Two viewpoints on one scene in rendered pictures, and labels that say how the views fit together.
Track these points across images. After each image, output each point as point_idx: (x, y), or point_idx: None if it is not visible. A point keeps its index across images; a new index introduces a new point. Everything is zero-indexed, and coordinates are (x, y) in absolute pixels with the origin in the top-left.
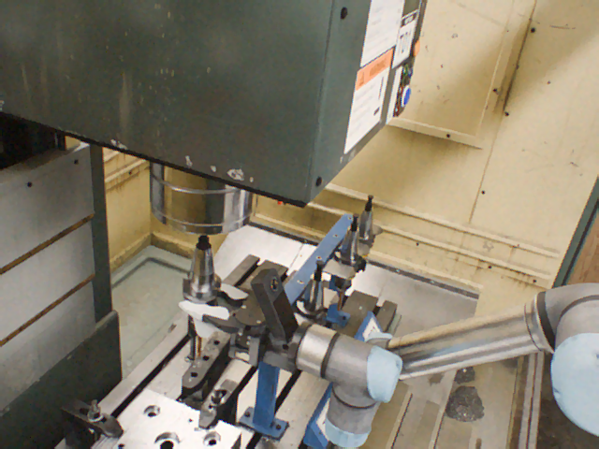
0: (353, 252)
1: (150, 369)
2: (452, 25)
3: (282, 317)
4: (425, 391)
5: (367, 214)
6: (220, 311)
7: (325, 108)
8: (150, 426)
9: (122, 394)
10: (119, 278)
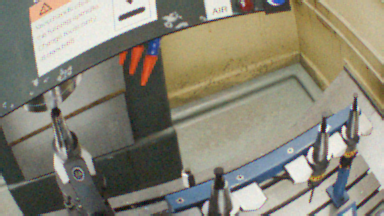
0: (318, 154)
1: (150, 197)
2: None
3: (87, 205)
4: None
5: (351, 113)
6: (65, 175)
7: None
8: None
9: (117, 203)
10: (258, 86)
